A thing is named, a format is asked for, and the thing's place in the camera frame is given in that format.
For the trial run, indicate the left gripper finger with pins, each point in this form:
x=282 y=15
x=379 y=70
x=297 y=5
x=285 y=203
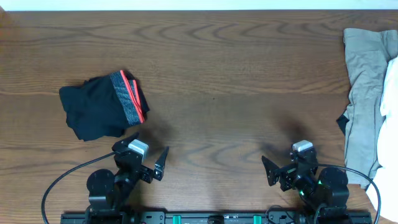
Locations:
x=160 y=165
x=126 y=141

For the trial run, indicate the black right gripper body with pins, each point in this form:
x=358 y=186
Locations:
x=290 y=180

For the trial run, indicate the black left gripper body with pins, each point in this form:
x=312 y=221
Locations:
x=137 y=163

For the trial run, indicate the white t-shirt with print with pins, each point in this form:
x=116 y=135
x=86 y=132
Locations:
x=386 y=175

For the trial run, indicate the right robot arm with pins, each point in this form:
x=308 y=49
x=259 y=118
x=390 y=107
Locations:
x=325 y=196

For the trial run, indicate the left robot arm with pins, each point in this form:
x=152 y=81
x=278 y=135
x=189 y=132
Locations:
x=109 y=192

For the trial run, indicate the black shorts red grey waistband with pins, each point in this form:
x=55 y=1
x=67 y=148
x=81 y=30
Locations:
x=104 y=106

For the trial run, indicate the beige folded trousers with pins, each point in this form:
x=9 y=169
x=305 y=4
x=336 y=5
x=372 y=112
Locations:
x=367 y=54

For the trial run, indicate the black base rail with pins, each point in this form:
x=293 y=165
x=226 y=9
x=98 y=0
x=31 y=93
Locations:
x=269 y=217

